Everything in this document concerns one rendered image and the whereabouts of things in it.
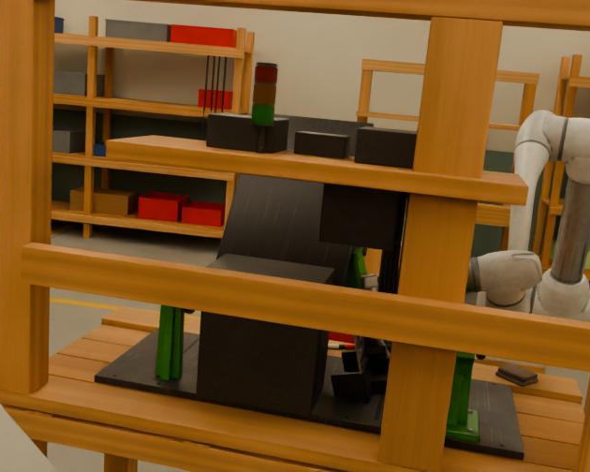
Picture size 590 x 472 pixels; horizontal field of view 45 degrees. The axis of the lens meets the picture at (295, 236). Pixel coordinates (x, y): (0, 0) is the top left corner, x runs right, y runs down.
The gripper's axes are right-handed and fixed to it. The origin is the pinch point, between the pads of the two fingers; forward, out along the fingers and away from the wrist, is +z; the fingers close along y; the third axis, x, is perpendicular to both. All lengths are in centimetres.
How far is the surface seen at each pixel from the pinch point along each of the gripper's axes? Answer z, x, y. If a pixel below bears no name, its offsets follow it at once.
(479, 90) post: -31, -7, 57
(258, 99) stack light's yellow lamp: 14, -13, 61
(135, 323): 83, -8, -19
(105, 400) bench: 68, 32, 12
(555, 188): -100, -324, -393
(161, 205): 277, -333, -342
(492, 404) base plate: -25.0, 23.7, -28.7
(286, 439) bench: 22.2, 42.4, 5.1
